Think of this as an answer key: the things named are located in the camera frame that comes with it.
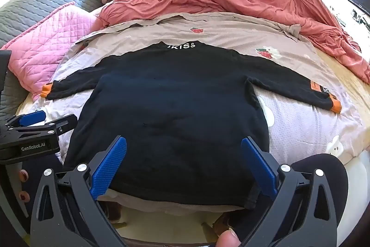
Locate lilac printed blanket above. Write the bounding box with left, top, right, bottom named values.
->
left=17, top=12, right=362, bottom=213

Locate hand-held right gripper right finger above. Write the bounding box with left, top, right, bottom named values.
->
left=240, top=136, right=339, bottom=247

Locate black sweater with orange cuffs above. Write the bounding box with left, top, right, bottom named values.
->
left=40, top=40, right=342, bottom=210

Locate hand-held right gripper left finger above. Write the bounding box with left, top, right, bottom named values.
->
left=30, top=135, right=128, bottom=247

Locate grey quilted headboard cover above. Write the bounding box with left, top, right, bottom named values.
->
left=0, top=0, right=87, bottom=120

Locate yellow bed sheet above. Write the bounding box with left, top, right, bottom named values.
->
left=315, top=47, right=370, bottom=149

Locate white bed frame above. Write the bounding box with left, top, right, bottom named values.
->
left=341, top=149, right=370, bottom=236

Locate pink quilted pillow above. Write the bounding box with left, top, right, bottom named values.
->
left=0, top=2, right=102, bottom=101

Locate person's left hand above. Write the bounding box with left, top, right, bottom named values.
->
left=18, top=169, right=31, bottom=203

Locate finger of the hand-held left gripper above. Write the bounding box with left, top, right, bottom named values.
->
left=6, top=110, right=47, bottom=127
left=6, top=114, right=78, bottom=139

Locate person's right hand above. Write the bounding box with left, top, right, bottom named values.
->
left=217, top=230, right=242, bottom=247

